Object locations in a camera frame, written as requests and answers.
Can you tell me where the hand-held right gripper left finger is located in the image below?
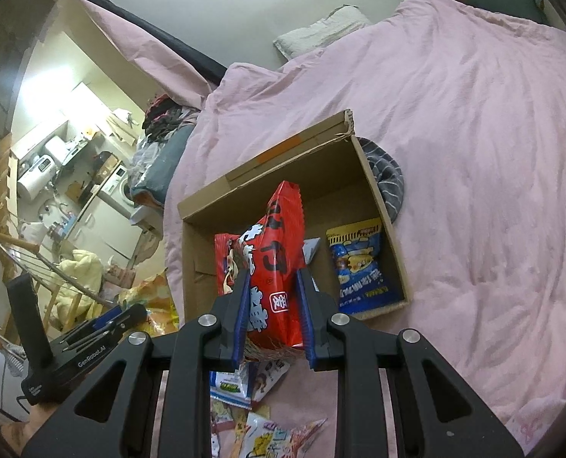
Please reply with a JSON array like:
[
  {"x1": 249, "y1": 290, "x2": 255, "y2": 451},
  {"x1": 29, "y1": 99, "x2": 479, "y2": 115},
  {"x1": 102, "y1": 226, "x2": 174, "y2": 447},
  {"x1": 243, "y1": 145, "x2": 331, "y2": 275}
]
[{"x1": 20, "y1": 271, "x2": 252, "y2": 458}]

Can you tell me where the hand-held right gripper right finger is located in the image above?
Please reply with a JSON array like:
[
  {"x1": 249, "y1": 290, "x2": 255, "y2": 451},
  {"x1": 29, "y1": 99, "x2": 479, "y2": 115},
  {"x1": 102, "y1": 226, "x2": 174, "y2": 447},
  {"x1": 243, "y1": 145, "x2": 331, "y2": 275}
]
[{"x1": 295, "y1": 267, "x2": 527, "y2": 458}]

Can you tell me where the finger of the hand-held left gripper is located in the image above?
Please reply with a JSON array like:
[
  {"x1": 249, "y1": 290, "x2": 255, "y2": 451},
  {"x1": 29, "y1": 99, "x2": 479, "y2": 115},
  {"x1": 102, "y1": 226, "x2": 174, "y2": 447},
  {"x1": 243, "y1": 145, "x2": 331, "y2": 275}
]
[
  {"x1": 89, "y1": 303, "x2": 148, "y2": 333},
  {"x1": 61, "y1": 324, "x2": 137, "y2": 350}
]

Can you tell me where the red cartoon face snack packet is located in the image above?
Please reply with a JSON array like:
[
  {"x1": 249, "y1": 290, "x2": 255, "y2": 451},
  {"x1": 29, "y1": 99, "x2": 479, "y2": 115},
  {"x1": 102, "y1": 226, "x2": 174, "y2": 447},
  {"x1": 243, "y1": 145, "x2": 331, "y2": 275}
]
[{"x1": 215, "y1": 231, "x2": 248, "y2": 297}]

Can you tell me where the blue white snack packet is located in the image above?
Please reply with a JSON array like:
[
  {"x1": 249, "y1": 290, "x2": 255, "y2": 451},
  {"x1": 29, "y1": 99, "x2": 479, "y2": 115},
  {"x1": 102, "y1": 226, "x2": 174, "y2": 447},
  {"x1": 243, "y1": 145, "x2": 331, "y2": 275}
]
[{"x1": 210, "y1": 363, "x2": 252, "y2": 408}]

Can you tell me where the blue yellow bear snack packet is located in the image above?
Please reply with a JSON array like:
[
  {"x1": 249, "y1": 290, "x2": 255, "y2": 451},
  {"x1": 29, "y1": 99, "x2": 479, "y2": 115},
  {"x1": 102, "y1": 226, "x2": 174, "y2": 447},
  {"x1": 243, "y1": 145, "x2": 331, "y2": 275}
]
[{"x1": 325, "y1": 218, "x2": 405, "y2": 316}]

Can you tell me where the red candy packet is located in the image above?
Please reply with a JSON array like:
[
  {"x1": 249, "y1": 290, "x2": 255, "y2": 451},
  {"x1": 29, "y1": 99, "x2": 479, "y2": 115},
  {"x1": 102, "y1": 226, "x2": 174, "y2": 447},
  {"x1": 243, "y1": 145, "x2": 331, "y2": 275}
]
[{"x1": 235, "y1": 180, "x2": 309, "y2": 361}]

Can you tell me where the brown cardboard box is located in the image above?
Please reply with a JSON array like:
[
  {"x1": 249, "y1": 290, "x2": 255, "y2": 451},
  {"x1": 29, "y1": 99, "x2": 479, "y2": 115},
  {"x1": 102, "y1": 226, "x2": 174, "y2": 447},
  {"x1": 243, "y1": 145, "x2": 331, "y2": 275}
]
[{"x1": 177, "y1": 109, "x2": 410, "y2": 323}]

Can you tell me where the yellow orange plastic bag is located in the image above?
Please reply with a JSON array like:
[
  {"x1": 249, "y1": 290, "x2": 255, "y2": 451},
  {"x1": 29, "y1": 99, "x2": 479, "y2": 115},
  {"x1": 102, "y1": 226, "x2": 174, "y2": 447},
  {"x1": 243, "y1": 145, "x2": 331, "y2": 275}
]
[{"x1": 121, "y1": 274, "x2": 181, "y2": 339}]

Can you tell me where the pink patterned bag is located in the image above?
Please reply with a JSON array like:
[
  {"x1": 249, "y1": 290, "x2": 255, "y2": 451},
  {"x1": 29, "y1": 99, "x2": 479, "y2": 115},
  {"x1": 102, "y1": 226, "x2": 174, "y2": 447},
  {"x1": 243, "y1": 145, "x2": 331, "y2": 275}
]
[{"x1": 104, "y1": 264, "x2": 136, "y2": 289}]

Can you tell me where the pale yellow quilt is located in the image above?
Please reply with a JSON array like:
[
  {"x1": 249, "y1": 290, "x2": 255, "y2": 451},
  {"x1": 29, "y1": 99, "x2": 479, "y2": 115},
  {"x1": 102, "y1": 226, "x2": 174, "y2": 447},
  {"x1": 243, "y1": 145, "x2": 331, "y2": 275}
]
[{"x1": 54, "y1": 248, "x2": 105, "y2": 318}]

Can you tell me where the white floor cabinet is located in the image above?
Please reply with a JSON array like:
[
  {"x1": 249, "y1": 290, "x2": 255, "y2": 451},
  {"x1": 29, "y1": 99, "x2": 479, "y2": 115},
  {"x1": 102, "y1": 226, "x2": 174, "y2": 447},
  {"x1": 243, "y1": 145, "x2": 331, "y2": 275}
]
[{"x1": 58, "y1": 195, "x2": 143, "y2": 263}]

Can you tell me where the metal drying rack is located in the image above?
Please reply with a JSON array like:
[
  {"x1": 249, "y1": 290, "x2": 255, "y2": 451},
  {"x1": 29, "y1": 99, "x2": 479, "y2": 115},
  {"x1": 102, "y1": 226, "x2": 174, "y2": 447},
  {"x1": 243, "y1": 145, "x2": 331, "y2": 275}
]
[{"x1": 0, "y1": 210, "x2": 112, "y2": 306}]

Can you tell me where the white washing machine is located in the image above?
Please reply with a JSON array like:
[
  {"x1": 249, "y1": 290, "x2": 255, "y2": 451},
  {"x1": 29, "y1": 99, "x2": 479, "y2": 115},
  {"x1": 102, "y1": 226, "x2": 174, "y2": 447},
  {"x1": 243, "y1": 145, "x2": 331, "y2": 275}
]
[{"x1": 97, "y1": 162, "x2": 138, "y2": 223}]

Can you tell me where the grey blue cloth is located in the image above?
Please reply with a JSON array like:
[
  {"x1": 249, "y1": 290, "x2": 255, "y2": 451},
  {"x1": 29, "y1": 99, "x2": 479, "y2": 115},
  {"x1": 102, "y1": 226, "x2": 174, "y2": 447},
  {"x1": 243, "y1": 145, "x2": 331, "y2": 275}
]
[{"x1": 128, "y1": 126, "x2": 195, "y2": 206}]

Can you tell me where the grey striped cloth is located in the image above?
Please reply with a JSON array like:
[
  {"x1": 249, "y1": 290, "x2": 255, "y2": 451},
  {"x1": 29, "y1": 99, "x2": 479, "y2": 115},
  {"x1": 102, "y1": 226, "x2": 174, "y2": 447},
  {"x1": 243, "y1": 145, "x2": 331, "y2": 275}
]
[{"x1": 359, "y1": 137, "x2": 404, "y2": 225}]

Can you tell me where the white water heater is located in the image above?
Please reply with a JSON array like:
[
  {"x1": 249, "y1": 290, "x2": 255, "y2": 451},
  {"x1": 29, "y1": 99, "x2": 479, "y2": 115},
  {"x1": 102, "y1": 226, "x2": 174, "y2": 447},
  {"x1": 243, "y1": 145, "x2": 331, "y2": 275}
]
[{"x1": 16, "y1": 153, "x2": 61, "y2": 201}]

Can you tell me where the white cylindrical appliance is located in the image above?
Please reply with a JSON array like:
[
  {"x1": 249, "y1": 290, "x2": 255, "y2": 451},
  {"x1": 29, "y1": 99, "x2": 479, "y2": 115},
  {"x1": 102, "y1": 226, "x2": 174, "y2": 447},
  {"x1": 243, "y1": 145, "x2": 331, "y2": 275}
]
[{"x1": 42, "y1": 134, "x2": 74, "y2": 165}]

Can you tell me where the pile of dark clothes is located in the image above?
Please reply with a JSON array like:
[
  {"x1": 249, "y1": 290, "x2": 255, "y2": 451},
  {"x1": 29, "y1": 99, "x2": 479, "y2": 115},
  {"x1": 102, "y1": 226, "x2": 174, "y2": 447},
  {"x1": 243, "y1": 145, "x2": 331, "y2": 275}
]
[{"x1": 142, "y1": 93, "x2": 202, "y2": 144}]

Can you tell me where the pink hanging sheet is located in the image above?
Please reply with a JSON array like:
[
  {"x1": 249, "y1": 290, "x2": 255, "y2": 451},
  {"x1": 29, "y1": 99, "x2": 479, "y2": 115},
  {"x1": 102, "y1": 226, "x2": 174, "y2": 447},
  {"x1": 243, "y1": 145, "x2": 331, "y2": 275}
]
[{"x1": 73, "y1": 0, "x2": 226, "y2": 110}]

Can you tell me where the grey pillow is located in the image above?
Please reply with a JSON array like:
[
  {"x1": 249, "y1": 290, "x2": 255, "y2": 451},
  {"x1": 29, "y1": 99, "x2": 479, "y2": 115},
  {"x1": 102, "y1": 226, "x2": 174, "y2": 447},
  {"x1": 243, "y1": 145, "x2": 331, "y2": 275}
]
[{"x1": 273, "y1": 6, "x2": 372, "y2": 60}]

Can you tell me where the white wall cabinet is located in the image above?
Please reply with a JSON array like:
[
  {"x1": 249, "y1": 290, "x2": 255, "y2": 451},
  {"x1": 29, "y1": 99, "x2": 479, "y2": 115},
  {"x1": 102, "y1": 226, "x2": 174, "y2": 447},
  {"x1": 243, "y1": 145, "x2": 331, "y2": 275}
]
[{"x1": 13, "y1": 119, "x2": 71, "y2": 158}]

